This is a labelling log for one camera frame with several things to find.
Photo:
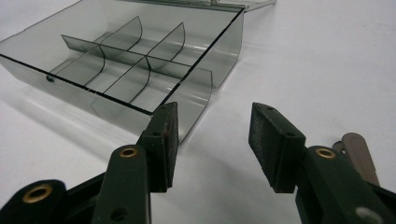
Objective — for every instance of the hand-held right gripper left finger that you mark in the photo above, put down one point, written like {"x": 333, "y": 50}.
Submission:
{"x": 160, "y": 146}

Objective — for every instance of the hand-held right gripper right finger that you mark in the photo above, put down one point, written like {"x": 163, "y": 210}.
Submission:
{"x": 280, "y": 149}

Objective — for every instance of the grey transparent compartment box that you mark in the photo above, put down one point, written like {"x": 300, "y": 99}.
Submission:
{"x": 124, "y": 71}

